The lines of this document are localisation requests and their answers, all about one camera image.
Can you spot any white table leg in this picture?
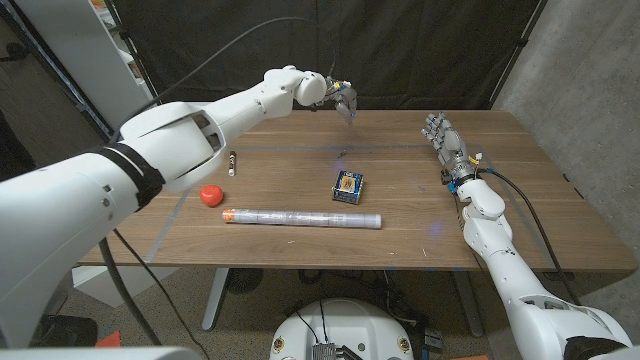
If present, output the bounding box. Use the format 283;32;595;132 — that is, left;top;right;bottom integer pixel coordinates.
202;268;230;332
452;269;485;339

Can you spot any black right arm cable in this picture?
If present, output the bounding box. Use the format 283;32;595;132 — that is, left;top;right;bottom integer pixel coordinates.
474;167;584;309

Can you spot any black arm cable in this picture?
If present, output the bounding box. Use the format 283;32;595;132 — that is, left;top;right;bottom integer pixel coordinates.
474;167;584;309
97;16;339;360

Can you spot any red stress ball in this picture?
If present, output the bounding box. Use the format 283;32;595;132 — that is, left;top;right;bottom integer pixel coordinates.
199;184;225;208

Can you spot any orange floor piece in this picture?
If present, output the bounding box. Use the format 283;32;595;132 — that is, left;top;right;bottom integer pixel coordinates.
94;329;122;349

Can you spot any blue spam can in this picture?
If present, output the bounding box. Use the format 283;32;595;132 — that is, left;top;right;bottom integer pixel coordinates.
331;169;365;206

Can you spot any clear tube orange cap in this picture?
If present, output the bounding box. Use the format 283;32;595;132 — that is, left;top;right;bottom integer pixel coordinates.
221;208;383;230

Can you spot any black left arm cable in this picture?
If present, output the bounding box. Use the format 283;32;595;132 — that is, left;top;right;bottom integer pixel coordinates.
97;16;339;360

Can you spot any black backdrop cloth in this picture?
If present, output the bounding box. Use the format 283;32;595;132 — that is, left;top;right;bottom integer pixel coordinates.
112;0;544;112

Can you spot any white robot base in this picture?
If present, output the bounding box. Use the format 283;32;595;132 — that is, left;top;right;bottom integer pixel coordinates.
269;298;415;360

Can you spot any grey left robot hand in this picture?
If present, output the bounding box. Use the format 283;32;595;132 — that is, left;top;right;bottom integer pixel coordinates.
324;77;359;126

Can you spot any black round fan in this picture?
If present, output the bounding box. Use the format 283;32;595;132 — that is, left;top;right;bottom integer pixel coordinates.
224;268;265;295

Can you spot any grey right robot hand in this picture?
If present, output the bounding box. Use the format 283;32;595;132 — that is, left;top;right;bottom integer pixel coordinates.
420;111;481;184

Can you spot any white cabinet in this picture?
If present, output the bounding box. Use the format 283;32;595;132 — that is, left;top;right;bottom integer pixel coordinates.
14;0;180;309

